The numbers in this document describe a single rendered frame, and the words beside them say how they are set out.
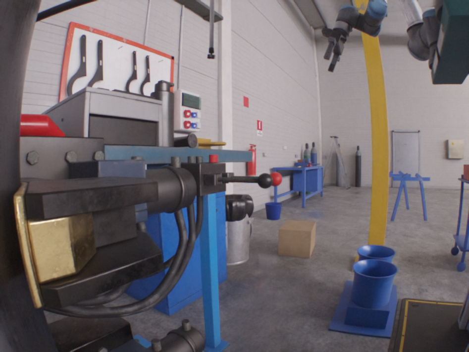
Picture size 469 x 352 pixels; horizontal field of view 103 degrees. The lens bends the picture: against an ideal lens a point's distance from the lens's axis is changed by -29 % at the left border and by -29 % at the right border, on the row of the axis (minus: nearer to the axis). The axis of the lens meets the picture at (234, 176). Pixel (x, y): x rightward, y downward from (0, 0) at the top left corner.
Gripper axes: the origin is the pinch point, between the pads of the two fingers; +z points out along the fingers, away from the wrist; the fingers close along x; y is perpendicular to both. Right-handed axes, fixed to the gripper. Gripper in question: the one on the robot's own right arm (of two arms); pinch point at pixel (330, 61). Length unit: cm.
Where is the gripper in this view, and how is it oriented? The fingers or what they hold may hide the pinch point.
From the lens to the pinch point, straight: 128.8
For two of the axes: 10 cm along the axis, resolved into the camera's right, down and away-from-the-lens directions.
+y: 7.9, 4.2, -4.4
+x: 4.6, 0.6, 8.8
